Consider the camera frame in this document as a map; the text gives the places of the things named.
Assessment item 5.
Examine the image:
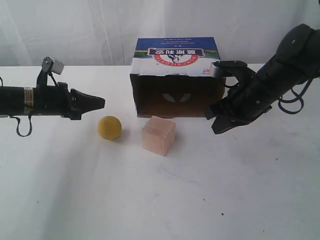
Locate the light wooden cube block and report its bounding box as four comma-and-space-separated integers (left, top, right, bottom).
141, 115, 176, 156

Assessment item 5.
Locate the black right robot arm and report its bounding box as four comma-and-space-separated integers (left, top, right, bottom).
204, 23, 320, 135

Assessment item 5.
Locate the blue white cardboard box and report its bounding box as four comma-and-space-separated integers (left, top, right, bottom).
129, 36, 225, 118

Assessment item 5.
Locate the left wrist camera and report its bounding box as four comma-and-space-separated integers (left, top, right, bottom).
41, 56, 65, 75

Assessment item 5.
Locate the yellow tennis ball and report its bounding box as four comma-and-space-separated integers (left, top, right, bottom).
97, 115, 122, 140

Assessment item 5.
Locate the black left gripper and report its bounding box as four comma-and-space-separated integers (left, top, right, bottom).
53, 82, 105, 121

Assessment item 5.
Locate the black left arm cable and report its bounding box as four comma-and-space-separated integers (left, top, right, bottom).
9, 113, 33, 137

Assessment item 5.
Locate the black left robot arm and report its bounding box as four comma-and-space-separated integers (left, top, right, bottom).
0, 82, 106, 120

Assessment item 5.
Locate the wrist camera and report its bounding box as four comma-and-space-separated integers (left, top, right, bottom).
209, 60, 248, 79
41, 56, 65, 75

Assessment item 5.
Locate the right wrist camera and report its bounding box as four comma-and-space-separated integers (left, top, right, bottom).
209, 60, 248, 79

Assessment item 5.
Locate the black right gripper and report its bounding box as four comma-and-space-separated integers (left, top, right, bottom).
204, 74, 273, 135

